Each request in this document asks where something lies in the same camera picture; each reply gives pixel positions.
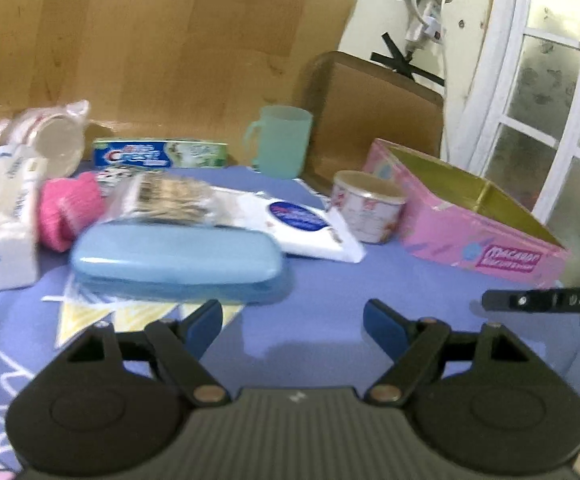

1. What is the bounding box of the white power strip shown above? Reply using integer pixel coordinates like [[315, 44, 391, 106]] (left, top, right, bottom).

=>
[[404, 0, 451, 55]]

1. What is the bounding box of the blue printed tablecloth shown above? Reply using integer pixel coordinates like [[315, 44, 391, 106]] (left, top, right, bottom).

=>
[[0, 160, 580, 480]]

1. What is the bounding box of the white wet wipes pack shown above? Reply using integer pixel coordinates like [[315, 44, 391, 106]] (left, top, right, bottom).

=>
[[209, 185, 367, 264]]

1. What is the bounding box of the blue green toothpaste box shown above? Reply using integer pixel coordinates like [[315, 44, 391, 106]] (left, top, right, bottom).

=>
[[92, 138, 229, 170]]

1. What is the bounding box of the white tissue pack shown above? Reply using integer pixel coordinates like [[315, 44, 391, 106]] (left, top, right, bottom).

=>
[[0, 144, 47, 297]]

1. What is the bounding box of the green plastic cup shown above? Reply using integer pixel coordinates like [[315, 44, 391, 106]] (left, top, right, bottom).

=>
[[243, 105, 314, 180]]

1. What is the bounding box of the brown chair back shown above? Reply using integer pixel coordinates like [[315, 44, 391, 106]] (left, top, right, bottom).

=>
[[301, 51, 445, 197]]

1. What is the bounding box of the pink plush cloth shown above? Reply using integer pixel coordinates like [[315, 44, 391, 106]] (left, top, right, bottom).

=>
[[37, 172, 107, 254]]

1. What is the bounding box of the plastic bag of cups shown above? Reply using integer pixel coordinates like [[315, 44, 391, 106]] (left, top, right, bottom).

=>
[[0, 100, 92, 177]]

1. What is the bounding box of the clear plastic snack packet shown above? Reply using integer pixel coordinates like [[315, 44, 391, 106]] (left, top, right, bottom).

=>
[[101, 170, 233, 232]]

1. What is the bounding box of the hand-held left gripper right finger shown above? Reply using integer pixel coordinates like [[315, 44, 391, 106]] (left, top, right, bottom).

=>
[[363, 299, 533, 407]]

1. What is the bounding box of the light blue glasses case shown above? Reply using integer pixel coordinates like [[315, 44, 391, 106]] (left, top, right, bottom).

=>
[[69, 223, 285, 307]]

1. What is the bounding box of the pink cardboard box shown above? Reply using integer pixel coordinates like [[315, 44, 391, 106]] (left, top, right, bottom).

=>
[[362, 138, 571, 289]]

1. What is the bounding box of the white window frame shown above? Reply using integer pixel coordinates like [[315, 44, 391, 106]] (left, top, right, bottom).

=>
[[462, 0, 580, 251]]

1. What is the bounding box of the white power cable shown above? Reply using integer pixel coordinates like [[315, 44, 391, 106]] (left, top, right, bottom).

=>
[[438, 42, 454, 162]]

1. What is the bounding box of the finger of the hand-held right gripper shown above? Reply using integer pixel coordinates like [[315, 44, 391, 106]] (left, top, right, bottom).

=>
[[482, 286, 580, 326]]

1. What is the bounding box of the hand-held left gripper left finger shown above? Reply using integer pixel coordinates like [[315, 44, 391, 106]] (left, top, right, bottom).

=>
[[65, 299, 231, 407]]

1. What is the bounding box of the wooden board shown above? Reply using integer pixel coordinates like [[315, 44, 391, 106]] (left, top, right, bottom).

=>
[[0, 0, 367, 167]]

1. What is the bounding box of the small food can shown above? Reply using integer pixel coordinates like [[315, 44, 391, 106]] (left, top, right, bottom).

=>
[[330, 170, 407, 245]]

